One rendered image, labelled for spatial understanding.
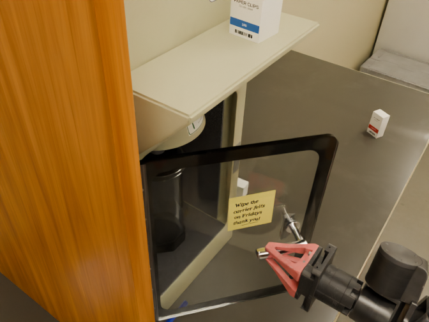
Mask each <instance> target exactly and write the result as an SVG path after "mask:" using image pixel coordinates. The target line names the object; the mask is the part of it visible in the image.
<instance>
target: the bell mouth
mask: <svg viewBox="0 0 429 322"><path fill-rule="evenodd" d="M205 124H206V119H205V115H203V116H201V117H200V118H199V119H197V120H196V121H194V122H193V123H192V124H191V125H189V126H187V127H186V128H184V129H182V130H180V131H179V132H177V133H176V134H174V135H173V136H172V137H170V138H169V139H167V140H166V141H165V142H163V143H162V144H161V145H159V146H158V147H157V148H155V149H154V150H153V151H162V150H170V149H173V148H177V147H180V146H183V145H185V144H187V143H189V142H191V141H192V140H194V139H195V138H196V137H198V136H199V135H200V134H201V132H202V131H203V129H204V127H205Z"/></svg>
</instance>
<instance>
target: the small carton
mask: <svg viewBox="0 0 429 322"><path fill-rule="evenodd" d="M282 3H283V0H231V5H230V25H229V33H230V34H233V35H236V36H239V37H241V38H244V39H247V40H250V41H252V42H255V43H260V42H263V41H264V40H266V39H268V38H270V37H272V36H273V35H275V34H277V33H278V30H279V25H280V17H281V12H282Z"/></svg>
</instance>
